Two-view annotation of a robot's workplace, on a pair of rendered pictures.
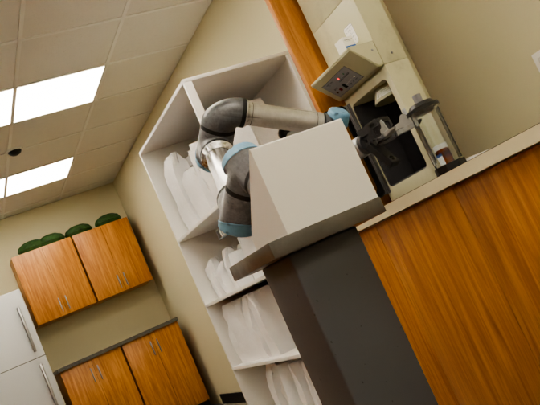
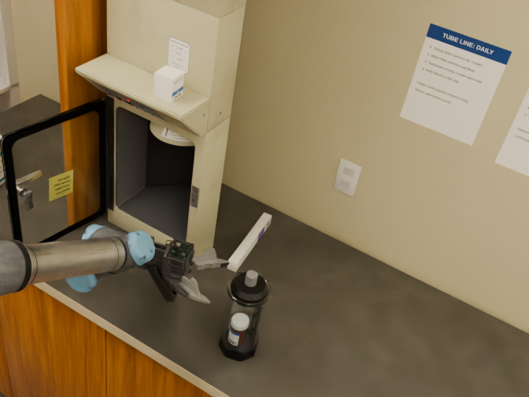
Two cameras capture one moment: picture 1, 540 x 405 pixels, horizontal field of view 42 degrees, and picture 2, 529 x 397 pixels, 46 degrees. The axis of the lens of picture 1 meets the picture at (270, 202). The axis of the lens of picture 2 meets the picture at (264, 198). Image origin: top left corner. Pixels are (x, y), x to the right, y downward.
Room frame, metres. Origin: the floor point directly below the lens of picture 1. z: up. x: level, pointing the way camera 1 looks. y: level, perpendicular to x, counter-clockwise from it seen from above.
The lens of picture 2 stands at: (1.37, 0.13, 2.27)
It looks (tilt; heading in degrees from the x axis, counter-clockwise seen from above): 38 degrees down; 320
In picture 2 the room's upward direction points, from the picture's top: 11 degrees clockwise
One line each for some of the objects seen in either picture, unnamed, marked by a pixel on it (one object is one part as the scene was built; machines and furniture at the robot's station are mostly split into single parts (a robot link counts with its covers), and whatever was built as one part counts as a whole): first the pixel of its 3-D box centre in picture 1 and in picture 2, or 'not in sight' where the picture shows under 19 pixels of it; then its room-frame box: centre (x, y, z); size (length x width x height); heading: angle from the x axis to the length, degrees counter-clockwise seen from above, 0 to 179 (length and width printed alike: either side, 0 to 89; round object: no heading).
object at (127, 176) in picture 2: (411, 124); (178, 157); (2.68, -0.62, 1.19); 0.26 x 0.24 x 0.35; 26
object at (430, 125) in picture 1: (436, 137); (244, 316); (2.18, -0.56, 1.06); 0.11 x 0.11 x 0.21
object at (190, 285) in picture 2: (385, 127); (194, 287); (2.23, -0.44, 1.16); 0.09 x 0.03 x 0.06; 7
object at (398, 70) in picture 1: (397, 94); (182, 119); (2.68, -0.62, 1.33); 0.32 x 0.25 x 0.77; 26
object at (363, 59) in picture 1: (345, 75); (141, 101); (2.60, -0.46, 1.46); 0.32 x 0.11 x 0.10; 26
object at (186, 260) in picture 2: (375, 135); (167, 259); (2.34, -0.42, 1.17); 0.12 x 0.08 x 0.09; 41
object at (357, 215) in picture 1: (304, 240); not in sight; (1.79, -0.04, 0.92); 0.32 x 0.32 x 0.04; 24
